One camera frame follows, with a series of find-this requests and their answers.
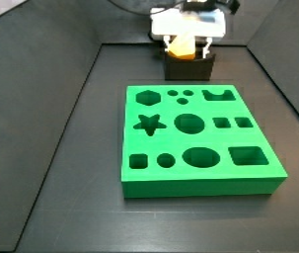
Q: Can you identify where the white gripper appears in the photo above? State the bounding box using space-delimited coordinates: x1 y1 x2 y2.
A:
149 8 226 59

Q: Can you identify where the green shape sorting block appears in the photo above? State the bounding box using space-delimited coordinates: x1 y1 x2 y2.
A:
121 85 287 198

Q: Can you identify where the yellow three prong object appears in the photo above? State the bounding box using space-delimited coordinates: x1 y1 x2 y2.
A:
167 33 195 60

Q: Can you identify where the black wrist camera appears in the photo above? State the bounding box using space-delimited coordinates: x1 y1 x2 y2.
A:
182 0 240 15

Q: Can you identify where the black curved fixture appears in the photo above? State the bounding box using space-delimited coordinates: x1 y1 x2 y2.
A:
163 53 216 81

